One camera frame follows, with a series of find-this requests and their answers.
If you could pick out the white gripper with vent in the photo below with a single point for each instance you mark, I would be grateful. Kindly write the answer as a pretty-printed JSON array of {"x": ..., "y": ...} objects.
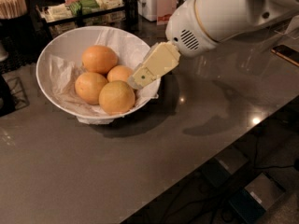
[{"x": 186, "y": 28}]

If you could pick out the orange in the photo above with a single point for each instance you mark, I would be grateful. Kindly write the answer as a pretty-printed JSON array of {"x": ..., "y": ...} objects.
[
  {"x": 119, "y": 72},
  {"x": 99, "y": 59},
  {"x": 88, "y": 86},
  {"x": 116, "y": 97}
]

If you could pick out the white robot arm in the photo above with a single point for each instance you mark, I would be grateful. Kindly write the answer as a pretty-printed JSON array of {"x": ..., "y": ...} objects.
[{"x": 224, "y": 19}]

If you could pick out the orange at bowl front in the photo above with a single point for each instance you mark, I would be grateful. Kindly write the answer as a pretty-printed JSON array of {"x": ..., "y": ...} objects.
[{"x": 116, "y": 97}]

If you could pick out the white bowl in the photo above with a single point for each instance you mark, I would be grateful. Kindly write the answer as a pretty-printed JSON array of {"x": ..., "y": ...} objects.
[{"x": 62, "y": 47}]

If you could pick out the white card with red logo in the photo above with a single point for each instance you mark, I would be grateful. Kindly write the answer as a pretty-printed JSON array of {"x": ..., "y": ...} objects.
[{"x": 165, "y": 8}]

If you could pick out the black tray of tea bags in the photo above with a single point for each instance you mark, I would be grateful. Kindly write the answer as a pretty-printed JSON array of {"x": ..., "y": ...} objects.
[{"x": 90, "y": 11}]

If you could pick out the white paper liner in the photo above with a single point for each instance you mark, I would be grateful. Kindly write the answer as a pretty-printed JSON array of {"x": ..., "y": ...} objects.
[{"x": 62, "y": 78}]

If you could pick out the black smartphone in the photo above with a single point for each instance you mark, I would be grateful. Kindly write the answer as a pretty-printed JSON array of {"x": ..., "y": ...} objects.
[{"x": 286, "y": 53}]

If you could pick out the upper floor box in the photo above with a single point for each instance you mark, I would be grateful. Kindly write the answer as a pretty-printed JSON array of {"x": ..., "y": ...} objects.
[{"x": 222, "y": 166}]

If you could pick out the floor box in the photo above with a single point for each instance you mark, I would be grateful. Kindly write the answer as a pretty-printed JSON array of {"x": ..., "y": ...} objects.
[
  {"x": 222, "y": 166},
  {"x": 256, "y": 198}
]

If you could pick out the wooden stirrer sticks holder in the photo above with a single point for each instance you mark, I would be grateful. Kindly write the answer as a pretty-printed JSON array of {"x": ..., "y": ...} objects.
[{"x": 11, "y": 9}]

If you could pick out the lower floor box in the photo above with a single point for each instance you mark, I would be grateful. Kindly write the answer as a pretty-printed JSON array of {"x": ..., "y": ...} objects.
[{"x": 256, "y": 198}]

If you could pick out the black wire rack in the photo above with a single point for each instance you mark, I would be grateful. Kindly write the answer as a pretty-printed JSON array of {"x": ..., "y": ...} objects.
[{"x": 12, "y": 95}]

